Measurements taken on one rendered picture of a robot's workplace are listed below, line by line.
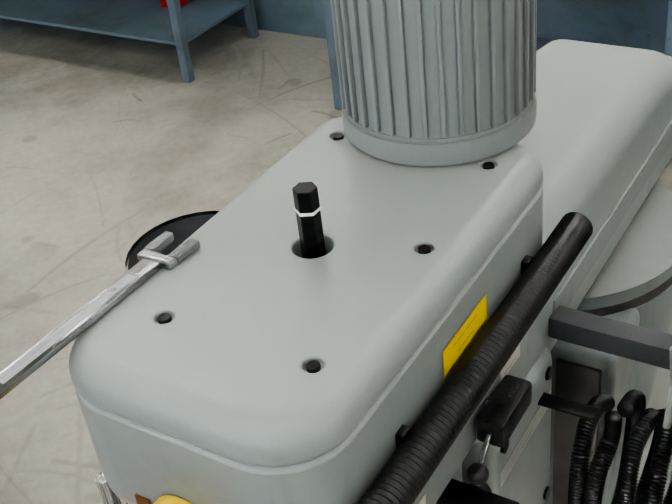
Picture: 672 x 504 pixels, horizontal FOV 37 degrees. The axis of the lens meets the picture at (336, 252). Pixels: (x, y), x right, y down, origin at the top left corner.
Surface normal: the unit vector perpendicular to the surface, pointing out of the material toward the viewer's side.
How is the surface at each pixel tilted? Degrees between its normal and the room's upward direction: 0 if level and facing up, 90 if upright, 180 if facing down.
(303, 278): 0
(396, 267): 0
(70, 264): 0
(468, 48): 90
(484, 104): 90
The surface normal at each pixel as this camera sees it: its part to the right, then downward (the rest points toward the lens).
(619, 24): -0.51, 0.53
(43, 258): -0.11, -0.82
